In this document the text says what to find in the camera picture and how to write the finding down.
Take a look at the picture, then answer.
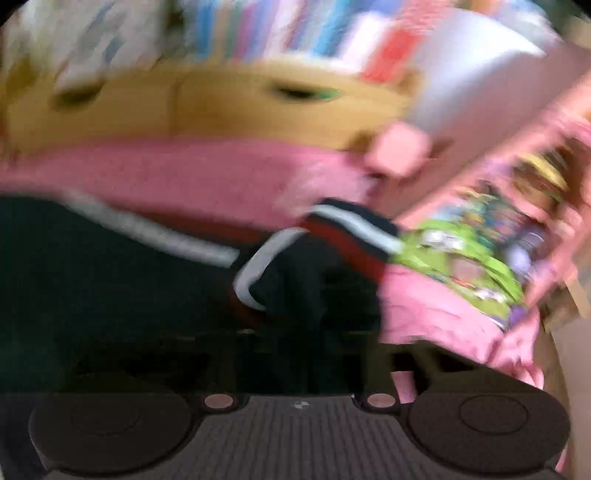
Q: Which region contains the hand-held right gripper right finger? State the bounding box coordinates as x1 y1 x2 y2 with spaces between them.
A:
355 332 468 411

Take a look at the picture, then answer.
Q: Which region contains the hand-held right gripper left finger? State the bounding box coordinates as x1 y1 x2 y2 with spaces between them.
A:
115 332 259 411

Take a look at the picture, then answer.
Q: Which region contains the pink wooden rack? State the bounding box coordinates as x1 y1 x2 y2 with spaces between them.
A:
365 55 591 319

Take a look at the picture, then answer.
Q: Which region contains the pink rabbit-print towel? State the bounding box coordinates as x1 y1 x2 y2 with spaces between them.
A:
0 138 546 393

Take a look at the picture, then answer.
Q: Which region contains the green printed bag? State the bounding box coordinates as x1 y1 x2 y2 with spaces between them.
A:
397 185 532 328

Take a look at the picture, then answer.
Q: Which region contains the wooden drawer organizer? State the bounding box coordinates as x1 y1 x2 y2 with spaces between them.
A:
0 62 416 155

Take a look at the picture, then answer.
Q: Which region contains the dark navy jacket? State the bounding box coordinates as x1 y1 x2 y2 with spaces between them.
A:
0 194 402 398

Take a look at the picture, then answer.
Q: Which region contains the row of upright books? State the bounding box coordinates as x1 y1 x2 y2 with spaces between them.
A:
180 0 421 81

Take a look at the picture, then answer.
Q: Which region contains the white flat panel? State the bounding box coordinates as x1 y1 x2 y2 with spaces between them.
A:
406 9 557 148

